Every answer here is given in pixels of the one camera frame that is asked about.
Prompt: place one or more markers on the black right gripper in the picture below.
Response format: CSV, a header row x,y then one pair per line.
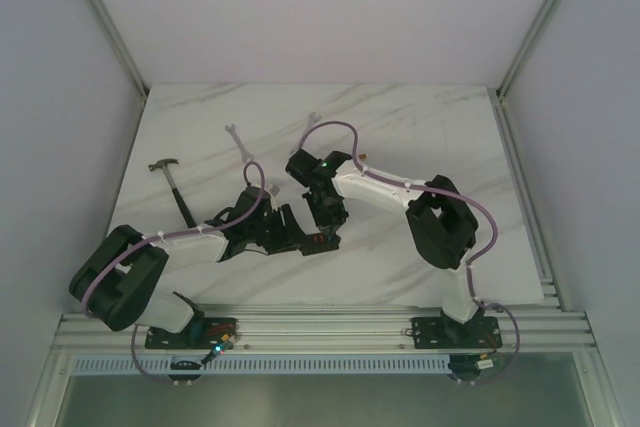
x,y
333,222

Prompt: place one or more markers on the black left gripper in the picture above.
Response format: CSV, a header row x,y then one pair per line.
x,y
288,238

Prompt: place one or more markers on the black fuse box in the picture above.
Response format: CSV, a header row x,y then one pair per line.
x,y
318,243

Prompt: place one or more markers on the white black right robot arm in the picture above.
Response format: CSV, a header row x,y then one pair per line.
x,y
442,226

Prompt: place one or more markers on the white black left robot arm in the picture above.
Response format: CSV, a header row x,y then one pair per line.
x,y
118,284

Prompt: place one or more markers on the silver open-end wrench left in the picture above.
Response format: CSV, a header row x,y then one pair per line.
x,y
246,155

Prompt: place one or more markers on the silver open-end wrench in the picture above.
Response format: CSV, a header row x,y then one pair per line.
x,y
312,120
246,155

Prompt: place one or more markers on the silver open-end wrench right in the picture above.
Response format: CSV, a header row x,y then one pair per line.
x,y
312,120

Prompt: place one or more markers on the small claw hammer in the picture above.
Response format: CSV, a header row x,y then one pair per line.
x,y
164,165

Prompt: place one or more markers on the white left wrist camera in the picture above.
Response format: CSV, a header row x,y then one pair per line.
x,y
272,190

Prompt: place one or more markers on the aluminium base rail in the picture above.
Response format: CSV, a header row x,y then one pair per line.
x,y
342,329

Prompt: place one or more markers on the slotted grey cable duct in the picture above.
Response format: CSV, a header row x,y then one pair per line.
x,y
87,365

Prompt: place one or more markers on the aluminium frame post left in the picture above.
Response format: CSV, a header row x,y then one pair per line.
x,y
119,47

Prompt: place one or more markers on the aluminium frame rail right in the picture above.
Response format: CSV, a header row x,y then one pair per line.
x,y
534,33

